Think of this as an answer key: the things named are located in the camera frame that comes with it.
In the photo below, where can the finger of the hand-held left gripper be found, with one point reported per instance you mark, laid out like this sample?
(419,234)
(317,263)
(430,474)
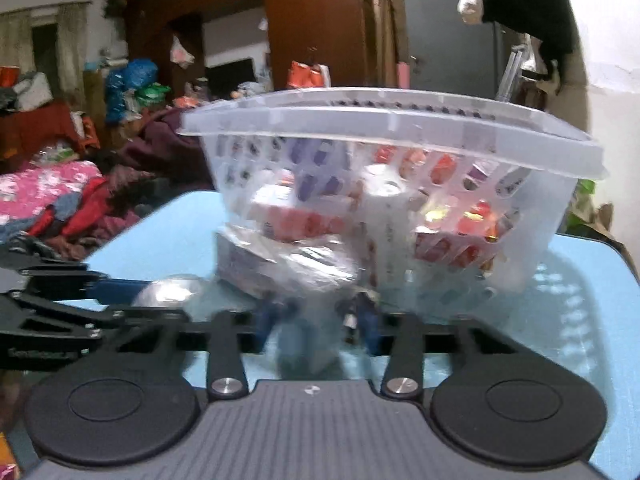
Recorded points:
(65,325)
(75,282)

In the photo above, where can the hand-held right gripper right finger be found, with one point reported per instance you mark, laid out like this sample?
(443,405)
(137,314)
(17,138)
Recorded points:
(406,350)

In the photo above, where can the black monitor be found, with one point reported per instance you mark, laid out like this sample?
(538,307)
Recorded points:
(232,75)

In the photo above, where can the floral blanket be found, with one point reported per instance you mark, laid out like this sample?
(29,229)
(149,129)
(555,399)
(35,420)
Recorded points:
(40,185)

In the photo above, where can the pile of clothes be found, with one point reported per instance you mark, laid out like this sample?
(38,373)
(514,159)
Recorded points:
(75,220)

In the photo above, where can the white plastic basket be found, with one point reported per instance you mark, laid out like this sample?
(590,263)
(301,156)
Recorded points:
(350,125)

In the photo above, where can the purple box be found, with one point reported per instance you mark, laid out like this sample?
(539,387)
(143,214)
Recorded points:
(315,170)

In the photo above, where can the red white box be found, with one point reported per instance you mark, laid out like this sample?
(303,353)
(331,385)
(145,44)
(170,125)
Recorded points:
(450,245)

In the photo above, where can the white paper roll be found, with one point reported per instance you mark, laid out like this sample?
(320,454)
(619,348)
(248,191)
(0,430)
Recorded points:
(387,210)

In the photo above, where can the orange white plastic bag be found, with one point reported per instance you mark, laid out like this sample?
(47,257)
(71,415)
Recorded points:
(307,75)

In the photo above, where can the wooden boards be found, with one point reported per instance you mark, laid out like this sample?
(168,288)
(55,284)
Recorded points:
(382,20)

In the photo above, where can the grey metal door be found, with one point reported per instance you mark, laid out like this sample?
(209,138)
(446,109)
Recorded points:
(445,30)

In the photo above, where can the white black hanging jacket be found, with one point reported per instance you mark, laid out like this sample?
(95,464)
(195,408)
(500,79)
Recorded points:
(530,5)

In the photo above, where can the blue plastic bags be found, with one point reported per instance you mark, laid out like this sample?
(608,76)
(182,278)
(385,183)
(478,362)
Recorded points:
(130,85)

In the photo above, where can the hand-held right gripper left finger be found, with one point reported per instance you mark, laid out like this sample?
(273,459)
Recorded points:
(227,350)

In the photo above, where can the patterned curtain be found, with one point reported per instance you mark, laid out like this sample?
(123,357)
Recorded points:
(70,50)

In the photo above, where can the brown wooden wardrobe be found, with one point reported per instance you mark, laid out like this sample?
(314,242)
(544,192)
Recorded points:
(310,20)

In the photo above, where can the pink board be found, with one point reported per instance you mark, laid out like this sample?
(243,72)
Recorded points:
(403,76)

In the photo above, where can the silver round object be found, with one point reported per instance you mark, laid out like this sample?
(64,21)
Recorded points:
(170,292)

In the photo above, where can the maroon cloth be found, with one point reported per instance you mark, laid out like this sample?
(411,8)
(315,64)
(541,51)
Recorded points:
(165,145)

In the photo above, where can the clear plastic bag packet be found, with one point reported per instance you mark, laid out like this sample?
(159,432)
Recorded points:
(300,270)

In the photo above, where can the brown cardboard piece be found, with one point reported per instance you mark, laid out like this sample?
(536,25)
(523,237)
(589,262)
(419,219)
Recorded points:
(600,225)

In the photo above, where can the white hanging plastic bag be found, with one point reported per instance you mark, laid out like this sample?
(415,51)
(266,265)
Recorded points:
(181,52)

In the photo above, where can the folded metal stand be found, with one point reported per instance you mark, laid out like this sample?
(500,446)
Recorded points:
(512,72)

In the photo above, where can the green plastic bag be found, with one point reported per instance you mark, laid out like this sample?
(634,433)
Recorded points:
(152,95)

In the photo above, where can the pink tissue pack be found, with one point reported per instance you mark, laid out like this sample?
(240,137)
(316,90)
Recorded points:
(300,215)

